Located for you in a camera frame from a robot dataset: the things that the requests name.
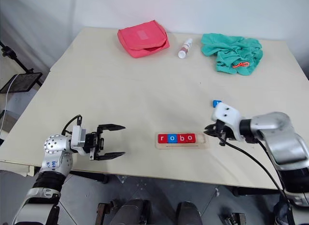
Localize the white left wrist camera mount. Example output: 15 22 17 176
71 125 87 156

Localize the crumpled green cloth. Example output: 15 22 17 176
200 33 264 77

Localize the black metal bracket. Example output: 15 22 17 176
223 211 247 225
96 203 114 225

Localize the wooden letter tray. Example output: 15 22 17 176
154 132 209 150

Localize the red fabric zipper pouch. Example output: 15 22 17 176
117 20 170 58

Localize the person's leg with shoe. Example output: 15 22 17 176
273 200 295 225

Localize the white tube bottle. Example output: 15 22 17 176
178 38 193 59

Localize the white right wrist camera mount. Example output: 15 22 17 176
211 103 243 141

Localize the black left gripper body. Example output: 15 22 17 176
84 130 104 161

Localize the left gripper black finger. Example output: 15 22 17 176
96 152 126 161
97 124 126 139

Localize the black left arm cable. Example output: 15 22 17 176
61 115 83 136

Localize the black table frame bar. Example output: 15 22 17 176
233 186 283 197
70 170 109 184

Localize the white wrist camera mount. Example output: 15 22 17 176
211 103 243 141
71 125 87 156

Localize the black flat tablet panel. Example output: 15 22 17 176
0 72 43 94

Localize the white thin cable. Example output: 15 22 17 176
0 75 17 129

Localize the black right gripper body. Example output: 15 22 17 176
216 120 230 146

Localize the black tripod stand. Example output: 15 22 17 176
0 41 43 87

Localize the dark rounded shape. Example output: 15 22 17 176
113 198 152 225
176 202 202 225

